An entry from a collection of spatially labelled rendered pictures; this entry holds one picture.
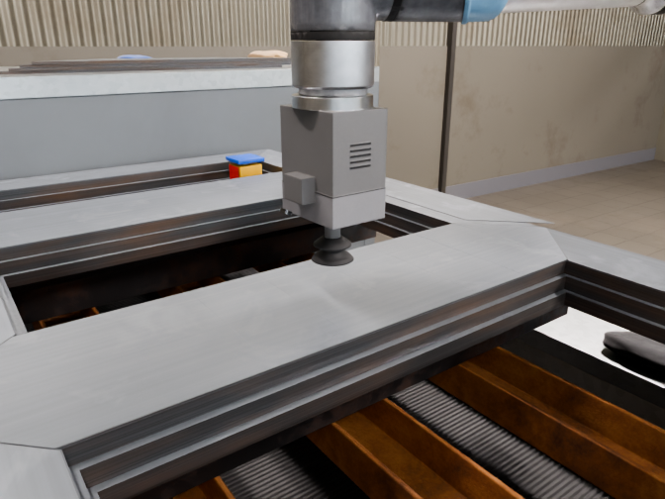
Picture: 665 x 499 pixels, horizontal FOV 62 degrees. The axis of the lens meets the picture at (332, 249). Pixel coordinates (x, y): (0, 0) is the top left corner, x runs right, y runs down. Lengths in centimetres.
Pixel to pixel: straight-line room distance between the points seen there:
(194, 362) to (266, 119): 102
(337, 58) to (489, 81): 392
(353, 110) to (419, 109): 342
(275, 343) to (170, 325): 10
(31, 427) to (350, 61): 36
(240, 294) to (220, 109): 84
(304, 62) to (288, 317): 23
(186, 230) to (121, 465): 50
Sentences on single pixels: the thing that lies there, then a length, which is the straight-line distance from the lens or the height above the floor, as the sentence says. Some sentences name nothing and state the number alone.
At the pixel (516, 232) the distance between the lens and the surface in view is 80.
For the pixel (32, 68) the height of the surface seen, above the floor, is 106.
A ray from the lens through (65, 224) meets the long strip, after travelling 88.
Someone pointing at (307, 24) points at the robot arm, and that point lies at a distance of 50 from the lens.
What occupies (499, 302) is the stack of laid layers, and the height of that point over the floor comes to 85.
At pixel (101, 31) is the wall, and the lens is 295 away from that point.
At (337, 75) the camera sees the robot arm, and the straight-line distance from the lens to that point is 49.
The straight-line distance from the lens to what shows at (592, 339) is 96.
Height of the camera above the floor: 111
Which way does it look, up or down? 20 degrees down
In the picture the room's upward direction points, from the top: straight up
